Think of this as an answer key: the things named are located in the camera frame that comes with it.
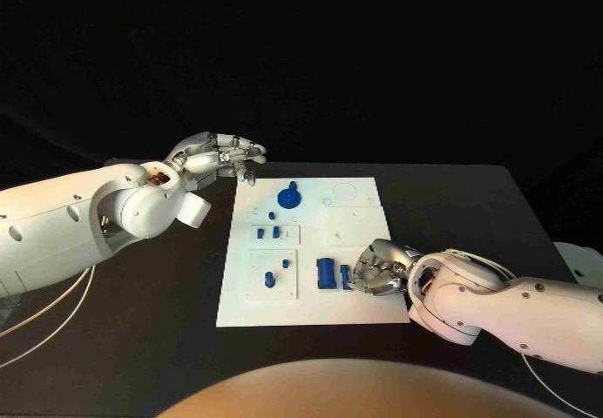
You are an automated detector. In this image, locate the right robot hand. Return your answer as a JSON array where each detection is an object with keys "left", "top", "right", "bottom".
[{"left": 347, "top": 238, "right": 425, "bottom": 297}]

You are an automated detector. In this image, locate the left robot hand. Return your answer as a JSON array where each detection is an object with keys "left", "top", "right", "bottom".
[{"left": 162, "top": 131, "right": 269, "bottom": 191}]

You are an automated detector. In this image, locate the white task board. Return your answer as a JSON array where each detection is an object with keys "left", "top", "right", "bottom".
[{"left": 216, "top": 177, "right": 415, "bottom": 328}]

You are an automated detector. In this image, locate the fat blue cylinder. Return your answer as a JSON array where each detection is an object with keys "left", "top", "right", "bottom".
[{"left": 317, "top": 257, "right": 338, "bottom": 290}]

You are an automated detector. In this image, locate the blue gear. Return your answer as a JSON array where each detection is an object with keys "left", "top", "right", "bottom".
[{"left": 278, "top": 180, "right": 305, "bottom": 210}]

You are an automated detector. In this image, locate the white cable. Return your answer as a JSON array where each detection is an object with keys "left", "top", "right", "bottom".
[
  {"left": 442, "top": 248, "right": 520, "bottom": 281},
  {"left": 0, "top": 266, "right": 93, "bottom": 339},
  {"left": 0, "top": 265, "right": 99, "bottom": 369},
  {"left": 520, "top": 351, "right": 585, "bottom": 418}
]

